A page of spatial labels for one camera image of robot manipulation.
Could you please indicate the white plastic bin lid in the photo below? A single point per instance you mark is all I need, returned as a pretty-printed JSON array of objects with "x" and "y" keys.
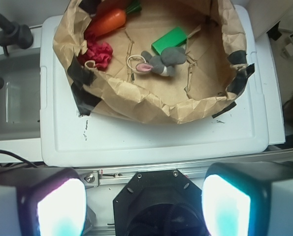
[{"x": 71, "y": 140}]

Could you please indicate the black octagonal mount plate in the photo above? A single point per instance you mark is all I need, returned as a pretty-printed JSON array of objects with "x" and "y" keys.
[{"x": 159, "y": 203}]

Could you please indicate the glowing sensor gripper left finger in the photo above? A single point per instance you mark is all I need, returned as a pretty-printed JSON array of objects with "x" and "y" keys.
[{"x": 41, "y": 202}]

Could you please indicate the green rectangular block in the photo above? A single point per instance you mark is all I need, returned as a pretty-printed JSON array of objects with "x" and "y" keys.
[{"x": 174, "y": 38}]

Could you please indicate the brown paper bag tray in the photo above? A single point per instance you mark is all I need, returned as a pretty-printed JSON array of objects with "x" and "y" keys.
[{"x": 213, "y": 76}]

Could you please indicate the grey plush mouse toy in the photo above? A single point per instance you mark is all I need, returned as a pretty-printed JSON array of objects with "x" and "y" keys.
[{"x": 163, "y": 64}]

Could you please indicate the orange toy carrot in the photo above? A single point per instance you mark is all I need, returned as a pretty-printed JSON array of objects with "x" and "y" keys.
[{"x": 112, "y": 20}]

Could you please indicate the red crumpled paper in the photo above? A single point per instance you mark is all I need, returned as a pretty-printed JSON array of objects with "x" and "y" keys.
[{"x": 101, "y": 54}]

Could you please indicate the clear plastic storage bin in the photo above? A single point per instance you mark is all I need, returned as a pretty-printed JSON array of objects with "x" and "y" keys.
[{"x": 20, "y": 95}]

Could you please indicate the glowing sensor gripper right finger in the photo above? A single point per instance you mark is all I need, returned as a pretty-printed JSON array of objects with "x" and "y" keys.
[{"x": 249, "y": 199}]

